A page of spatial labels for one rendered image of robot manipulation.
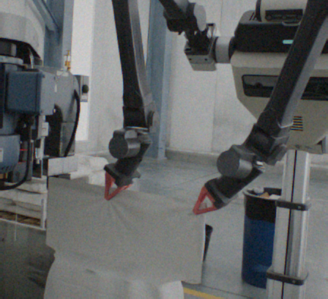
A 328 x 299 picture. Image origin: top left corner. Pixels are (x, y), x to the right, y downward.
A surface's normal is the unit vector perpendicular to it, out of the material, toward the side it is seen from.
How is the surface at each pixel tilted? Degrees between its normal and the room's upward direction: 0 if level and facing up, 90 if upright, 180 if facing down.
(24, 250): 90
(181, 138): 90
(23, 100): 90
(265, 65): 40
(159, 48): 90
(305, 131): 130
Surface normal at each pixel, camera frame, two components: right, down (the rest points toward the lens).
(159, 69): -0.45, 0.04
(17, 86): -0.05, 0.07
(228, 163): -0.61, -0.16
